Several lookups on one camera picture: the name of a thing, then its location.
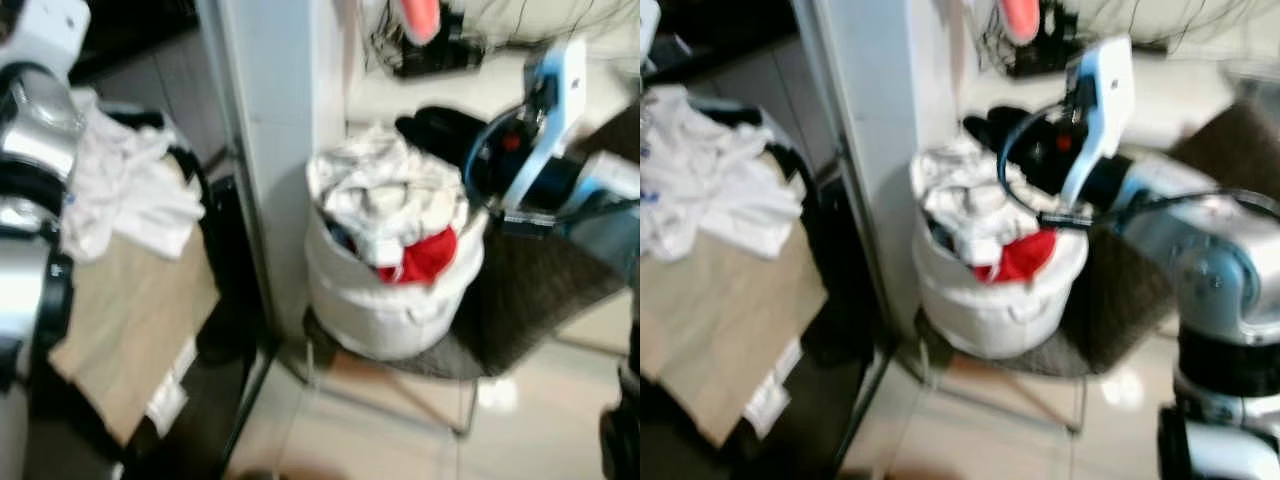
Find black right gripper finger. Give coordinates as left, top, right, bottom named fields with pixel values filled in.
left=418, top=104, right=493, bottom=136
left=396, top=116, right=476, bottom=153
left=985, top=105, right=1033, bottom=133
left=963, top=118, right=1026, bottom=153

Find white crumpled clothes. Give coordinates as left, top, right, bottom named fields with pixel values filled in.
left=307, top=125, right=473, bottom=279
left=914, top=135, right=1067, bottom=273

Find pink rounded object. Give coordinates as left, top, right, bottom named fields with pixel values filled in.
left=399, top=0, right=442, bottom=47
left=999, top=0, right=1042, bottom=47

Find red garment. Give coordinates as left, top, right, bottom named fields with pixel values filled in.
left=377, top=227, right=460, bottom=287
left=974, top=229, right=1060, bottom=287

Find white fabric bundle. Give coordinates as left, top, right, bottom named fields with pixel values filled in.
left=455, top=0, right=641, bottom=51
left=1060, top=0, right=1280, bottom=53

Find white fabric laundry basket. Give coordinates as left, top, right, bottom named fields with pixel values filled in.
left=910, top=150, right=1093, bottom=361
left=303, top=150, right=491, bottom=363

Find white crumpled shirt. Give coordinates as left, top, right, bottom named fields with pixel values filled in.
left=58, top=88, right=207, bottom=264
left=640, top=84, right=807, bottom=264

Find black chair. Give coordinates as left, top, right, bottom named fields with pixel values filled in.
left=640, top=100, right=881, bottom=480
left=100, top=100, right=273, bottom=480

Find beige cloth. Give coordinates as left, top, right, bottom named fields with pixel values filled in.
left=640, top=150, right=830, bottom=448
left=47, top=150, right=222, bottom=448

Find white printed label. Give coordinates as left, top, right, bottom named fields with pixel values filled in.
left=144, top=338, right=199, bottom=438
left=744, top=338, right=805, bottom=438

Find black device with cables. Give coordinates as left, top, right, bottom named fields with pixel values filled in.
left=366, top=8, right=487, bottom=81
left=975, top=5, right=1083, bottom=81

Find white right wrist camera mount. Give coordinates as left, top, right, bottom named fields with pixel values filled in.
left=500, top=38, right=589, bottom=213
left=1058, top=35, right=1137, bottom=211

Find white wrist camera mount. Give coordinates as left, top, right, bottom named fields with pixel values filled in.
left=0, top=0, right=93, bottom=73
left=1058, top=35, right=1137, bottom=211
left=500, top=38, right=589, bottom=213
left=640, top=0, right=663, bottom=56

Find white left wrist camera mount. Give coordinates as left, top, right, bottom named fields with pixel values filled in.
left=640, top=0, right=663, bottom=56
left=0, top=0, right=93, bottom=73

